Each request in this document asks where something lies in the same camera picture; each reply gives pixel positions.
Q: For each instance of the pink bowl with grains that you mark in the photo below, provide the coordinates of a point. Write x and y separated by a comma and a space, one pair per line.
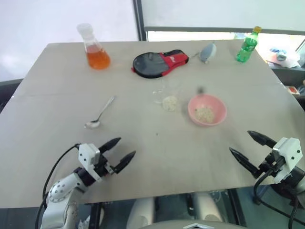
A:
206, 110

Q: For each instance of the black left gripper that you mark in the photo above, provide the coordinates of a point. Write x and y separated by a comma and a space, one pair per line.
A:
104, 164

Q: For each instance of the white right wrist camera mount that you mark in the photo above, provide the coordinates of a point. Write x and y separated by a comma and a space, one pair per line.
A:
287, 155

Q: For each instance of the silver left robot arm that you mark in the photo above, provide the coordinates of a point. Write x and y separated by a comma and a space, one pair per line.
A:
62, 188

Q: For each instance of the glass flask with orange liquid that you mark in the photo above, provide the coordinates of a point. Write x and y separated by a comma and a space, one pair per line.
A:
96, 51

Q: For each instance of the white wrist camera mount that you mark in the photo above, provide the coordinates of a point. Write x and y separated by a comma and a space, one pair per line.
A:
89, 159
287, 155

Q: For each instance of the clear glass with grains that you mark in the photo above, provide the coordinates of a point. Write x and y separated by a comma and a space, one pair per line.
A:
168, 97

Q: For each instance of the dark window frame post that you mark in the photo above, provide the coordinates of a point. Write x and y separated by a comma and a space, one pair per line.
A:
139, 20

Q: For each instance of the green soda bottle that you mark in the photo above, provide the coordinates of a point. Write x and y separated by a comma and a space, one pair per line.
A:
247, 46

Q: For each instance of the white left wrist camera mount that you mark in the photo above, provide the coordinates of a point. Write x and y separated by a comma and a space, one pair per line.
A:
89, 159

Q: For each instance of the metal spoon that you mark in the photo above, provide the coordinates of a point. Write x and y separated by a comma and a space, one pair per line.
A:
101, 114

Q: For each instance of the black red paddle case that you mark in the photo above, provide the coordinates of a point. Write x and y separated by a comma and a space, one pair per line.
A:
159, 62

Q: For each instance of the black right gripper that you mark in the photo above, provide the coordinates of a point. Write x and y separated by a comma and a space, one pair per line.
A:
269, 164

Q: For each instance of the silver robot torso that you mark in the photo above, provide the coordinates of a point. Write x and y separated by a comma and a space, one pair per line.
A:
181, 212

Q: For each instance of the grey blue computer mouse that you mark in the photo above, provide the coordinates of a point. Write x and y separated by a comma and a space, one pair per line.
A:
207, 52

